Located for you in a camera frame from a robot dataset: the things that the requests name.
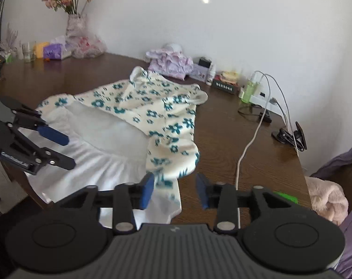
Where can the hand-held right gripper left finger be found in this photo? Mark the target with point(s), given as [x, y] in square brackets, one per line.
[148, 191]

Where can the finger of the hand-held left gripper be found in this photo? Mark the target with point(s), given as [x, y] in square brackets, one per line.
[55, 136]
[61, 162]

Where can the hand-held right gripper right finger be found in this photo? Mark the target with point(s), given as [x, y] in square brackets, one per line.
[201, 191]

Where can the white garment with teal flowers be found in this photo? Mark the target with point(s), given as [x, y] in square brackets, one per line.
[164, 107]

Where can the purple tissue pack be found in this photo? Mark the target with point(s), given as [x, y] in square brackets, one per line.
[52, 51]

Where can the green case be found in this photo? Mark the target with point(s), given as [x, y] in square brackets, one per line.
[286, 197]

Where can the clear drinking glass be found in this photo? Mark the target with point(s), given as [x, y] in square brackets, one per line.
[27, 52]

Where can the clear plastic bag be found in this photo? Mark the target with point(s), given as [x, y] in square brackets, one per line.
[87, 46]

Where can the black clip stand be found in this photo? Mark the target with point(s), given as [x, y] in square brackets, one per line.
[283, 136]

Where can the dried lavender bunch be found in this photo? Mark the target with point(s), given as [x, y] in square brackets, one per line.
[10, 35]

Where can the black box with white print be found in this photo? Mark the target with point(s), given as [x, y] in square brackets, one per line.
[225, 87]

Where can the green spray bottle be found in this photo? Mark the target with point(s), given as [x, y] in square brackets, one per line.
[247, 91]

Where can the white power strip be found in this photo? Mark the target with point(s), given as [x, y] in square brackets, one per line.
[261, 98]

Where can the patterned flower vase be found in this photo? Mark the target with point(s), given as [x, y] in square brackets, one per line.
[75, 26]

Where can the white spray bottle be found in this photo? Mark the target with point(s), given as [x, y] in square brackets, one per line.
[211, 77]

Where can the yellow snack box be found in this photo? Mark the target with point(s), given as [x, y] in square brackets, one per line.
[229, 77]

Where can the small illustrated white box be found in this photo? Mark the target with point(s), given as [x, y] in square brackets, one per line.
[200, 72]

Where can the pink dotted garment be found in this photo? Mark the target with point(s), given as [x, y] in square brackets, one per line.
[180, 70]

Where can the pink fluffy cloth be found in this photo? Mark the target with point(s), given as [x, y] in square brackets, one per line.
[327, 197]

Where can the white charger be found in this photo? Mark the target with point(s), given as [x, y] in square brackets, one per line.
[256, 78]

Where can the small black box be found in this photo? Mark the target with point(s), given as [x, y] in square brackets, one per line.
[205, 62]

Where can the lilac floral ruffled garment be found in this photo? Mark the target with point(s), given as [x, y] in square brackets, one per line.
[164, 56]

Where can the wooden chair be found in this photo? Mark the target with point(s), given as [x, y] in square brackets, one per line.
[349, 186]

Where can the purple jacket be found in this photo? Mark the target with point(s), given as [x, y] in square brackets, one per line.
[350, 238]

